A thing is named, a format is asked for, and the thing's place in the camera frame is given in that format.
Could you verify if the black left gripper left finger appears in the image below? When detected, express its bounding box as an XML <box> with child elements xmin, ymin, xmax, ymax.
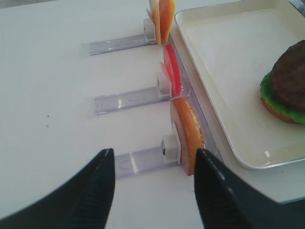
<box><xmin>0</xmin><ymin>148</ymin><xmax>115</xmax><ymax>229</ymax></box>

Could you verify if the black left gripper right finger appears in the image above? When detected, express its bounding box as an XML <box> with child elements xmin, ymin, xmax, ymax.
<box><xmin>194</xmin><ymin>149</ymin><xmax>305</xmax><ymax>229</ymax></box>

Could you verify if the brown meat patty thin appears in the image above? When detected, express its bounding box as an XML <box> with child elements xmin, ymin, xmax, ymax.
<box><xmin>270</xmin><ymin>40</ymin><xmax>305</xmax><ymax>112</ymax></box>

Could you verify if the sliced bread in rack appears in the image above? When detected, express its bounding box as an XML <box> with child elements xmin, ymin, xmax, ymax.
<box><xmin>170</xmin><ymin>97</ymin><xmax>205</xmax><ymax>176</ymax></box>

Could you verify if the white block holder for bread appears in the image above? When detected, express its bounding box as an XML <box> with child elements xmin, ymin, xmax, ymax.
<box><xmin>161</xmin><ymin>135</ymin><xmax>181</xmax><ymax>164</ymax></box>

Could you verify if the bread slice under lettuce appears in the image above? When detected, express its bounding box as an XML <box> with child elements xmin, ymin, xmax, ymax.
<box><xmin>261</xmin><ymin>97</ymin><xmax>304</xmax><ymax>125</ymax></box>

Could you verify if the green lettuce leaf on tray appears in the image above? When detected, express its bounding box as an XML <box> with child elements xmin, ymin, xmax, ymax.
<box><xmin>260</xmin><ymin>72</ymin><xmax>305</xmax><ymax>124</ymax></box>

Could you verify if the white block holder for tomato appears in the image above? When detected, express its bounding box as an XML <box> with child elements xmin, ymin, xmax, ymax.
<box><xmin>156</xmin><ymin>72</ymin><xmax>172</xmax><ymax>98</ymax></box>

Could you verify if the red tomato slice in rack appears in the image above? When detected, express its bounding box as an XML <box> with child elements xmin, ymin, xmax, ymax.
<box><xmin>163</xmin><ymin>43</ymin><xmax>181</xmax><ymax>97</ymax></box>

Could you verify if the white block holder for cheese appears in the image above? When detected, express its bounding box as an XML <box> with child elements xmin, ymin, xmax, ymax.
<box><xmin>143</xmin><ymin>18</ymin><xmax>155</xmax><ymax>41</ymax></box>

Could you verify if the orange cheese slice front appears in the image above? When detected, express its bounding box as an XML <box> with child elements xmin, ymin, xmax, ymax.
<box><xmin>159</xmin><ymin>0</ymin><xmax>176</xmax><ymax>44</ymax></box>

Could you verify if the yellow cheese slice rear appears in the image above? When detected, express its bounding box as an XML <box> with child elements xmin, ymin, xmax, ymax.
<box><xmin>148</xmin><ymin>0</ymin><xmax>162</xmax><ymax>45</ymax></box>

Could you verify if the cream rectangular tray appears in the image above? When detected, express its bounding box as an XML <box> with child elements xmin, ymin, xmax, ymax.
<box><xmin>175</xmin><ymin>0</ymin><xmax>305</xmax><ymax>169</ymax></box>

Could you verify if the clear rail for bread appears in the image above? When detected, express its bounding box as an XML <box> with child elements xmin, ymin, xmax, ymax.
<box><xmin>115</xmin><ymin>146</ymin><xmax>178</xmax><ymax>179</ymax></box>

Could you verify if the clear rail for tomato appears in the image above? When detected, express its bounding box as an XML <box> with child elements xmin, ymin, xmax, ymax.
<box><xmin>93</xmin><ymin>87</ymin><xmax>172</xmax><ymax>115</ymax></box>

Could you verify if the left long clear rail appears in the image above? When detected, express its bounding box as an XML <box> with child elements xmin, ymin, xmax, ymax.
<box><xmin>169</xmin><ymin>35</ymin><xmax>224</xmax><ymax>163</ymax></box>

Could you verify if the clear rail for cheese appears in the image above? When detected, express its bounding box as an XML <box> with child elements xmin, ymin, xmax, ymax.
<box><xmin>88</xmin><ymin>34</ymin><xmax>157</xmax><ymax>56</ymax></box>

